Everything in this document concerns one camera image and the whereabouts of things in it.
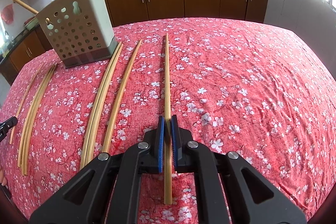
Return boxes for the lower wooden cabinets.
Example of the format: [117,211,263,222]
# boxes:
[0,0,271,85]

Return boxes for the red floral tablecloth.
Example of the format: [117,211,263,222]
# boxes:
[1,18,335,218]

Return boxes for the left hand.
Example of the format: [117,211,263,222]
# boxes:
[0,166,7,186]

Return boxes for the green perforated utensil holder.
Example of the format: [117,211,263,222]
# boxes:
[36,0,117,68]

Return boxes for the red plastic bag on wall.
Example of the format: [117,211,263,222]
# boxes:
[1,4,14,25]

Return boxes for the bamboo chopstick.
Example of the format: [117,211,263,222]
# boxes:
[8,64,44,145]
[80,41,123,169]
[84,43,124,166]
[102,39,142,153]
[20,63,58,176]
[164,34,173,205]
[17,63,56,168]
[12,0,39,15]

